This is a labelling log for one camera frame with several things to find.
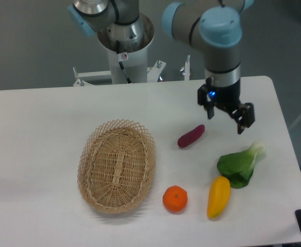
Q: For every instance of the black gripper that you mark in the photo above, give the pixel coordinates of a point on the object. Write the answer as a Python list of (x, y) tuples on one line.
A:
[(226, 99)]

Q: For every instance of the purple sweet potato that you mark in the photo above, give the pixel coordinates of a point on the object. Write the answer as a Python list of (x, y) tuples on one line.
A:
[(191, 136)]

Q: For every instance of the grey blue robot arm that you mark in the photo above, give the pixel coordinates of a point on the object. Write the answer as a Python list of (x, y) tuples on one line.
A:
[(210, 27)]

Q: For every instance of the green bok choy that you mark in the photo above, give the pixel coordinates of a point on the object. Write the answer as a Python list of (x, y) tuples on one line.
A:
[(238, 167)]

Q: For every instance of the orange mandarin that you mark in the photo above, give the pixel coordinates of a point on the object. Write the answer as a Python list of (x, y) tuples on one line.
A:
[(175, 199)]

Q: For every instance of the woven wicker basket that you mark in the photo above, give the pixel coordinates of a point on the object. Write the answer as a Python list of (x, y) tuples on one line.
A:
[(117, 167)]

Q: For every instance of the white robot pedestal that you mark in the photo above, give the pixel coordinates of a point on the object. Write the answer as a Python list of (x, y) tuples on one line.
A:
[(128, 43)]

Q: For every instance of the white metal base frame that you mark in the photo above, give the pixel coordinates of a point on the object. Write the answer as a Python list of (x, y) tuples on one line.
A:
[(121, 74)]

